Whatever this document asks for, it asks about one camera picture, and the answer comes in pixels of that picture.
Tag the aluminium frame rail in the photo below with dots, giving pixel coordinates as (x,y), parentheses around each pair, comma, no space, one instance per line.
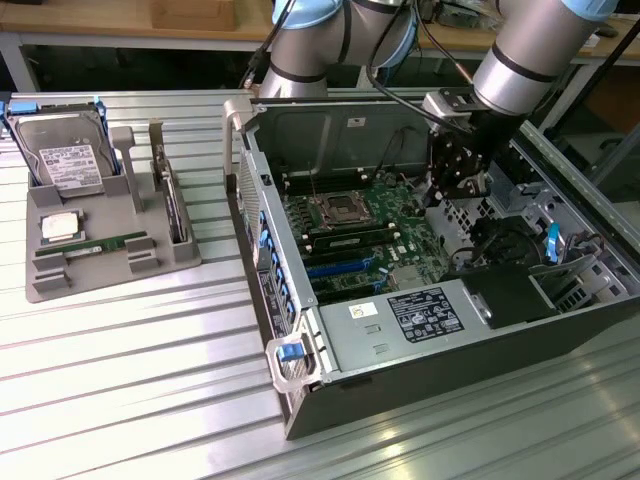
(575,165)

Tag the CPU chip silver lid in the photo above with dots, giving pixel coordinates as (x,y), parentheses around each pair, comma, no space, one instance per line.
(60,227)

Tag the metal CPU locking lever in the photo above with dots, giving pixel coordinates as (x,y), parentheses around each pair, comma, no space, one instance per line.
(313,182)

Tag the metal disk bay cage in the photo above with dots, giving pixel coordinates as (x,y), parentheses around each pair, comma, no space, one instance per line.
(457,220)

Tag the hard disk in blue caddy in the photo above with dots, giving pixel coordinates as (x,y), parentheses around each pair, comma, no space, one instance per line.
(60,145)

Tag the grey power supply unit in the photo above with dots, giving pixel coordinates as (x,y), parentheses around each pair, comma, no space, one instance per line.
(350,340)

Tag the grey plastic parts rack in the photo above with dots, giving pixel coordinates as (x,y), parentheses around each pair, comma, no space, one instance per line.
(100,285)

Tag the black plastic fan shroud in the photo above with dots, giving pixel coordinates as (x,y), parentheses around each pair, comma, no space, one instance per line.
(500,295)

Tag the RAM slot white latches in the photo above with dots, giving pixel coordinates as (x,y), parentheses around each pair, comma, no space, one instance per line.
(322,174)
(325,182)
(392,226)
(308,246)

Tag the graphics card with metal bracket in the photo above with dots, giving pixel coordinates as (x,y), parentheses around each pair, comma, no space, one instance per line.
(172,210)

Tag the silver chipset heatsink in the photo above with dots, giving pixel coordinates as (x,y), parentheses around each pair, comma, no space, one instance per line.
(407,280)

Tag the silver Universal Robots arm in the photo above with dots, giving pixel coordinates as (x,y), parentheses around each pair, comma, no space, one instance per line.
(310,45)

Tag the CPU socket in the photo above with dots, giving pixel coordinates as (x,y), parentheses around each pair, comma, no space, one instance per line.
(342,207)

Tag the grey metal device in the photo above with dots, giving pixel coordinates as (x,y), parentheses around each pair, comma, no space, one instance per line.
(460,17)

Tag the blue expansion slot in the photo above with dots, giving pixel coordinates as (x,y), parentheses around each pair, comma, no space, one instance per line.
(340,270)

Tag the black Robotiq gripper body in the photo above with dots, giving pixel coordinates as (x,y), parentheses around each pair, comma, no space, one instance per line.
(460,165)

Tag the black slanted pole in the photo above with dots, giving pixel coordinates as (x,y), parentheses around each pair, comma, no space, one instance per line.
(590,79)

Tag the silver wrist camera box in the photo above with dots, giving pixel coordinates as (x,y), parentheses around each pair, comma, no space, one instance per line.
(440,105)

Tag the open black PC case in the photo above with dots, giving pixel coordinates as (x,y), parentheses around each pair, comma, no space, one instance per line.
(400,395)

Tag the white orange small box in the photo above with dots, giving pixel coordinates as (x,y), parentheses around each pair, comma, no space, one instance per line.
(591,42)

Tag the black expansion slot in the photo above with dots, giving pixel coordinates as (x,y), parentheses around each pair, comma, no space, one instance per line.
(345,287)
(340,258)

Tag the wooden workbench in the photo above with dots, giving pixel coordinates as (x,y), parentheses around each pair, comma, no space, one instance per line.
(100,20)

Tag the blue release latch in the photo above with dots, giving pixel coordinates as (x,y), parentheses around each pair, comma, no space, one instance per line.
(289,352)

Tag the green motherboard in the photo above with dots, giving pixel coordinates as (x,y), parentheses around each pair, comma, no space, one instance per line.
(405,225)

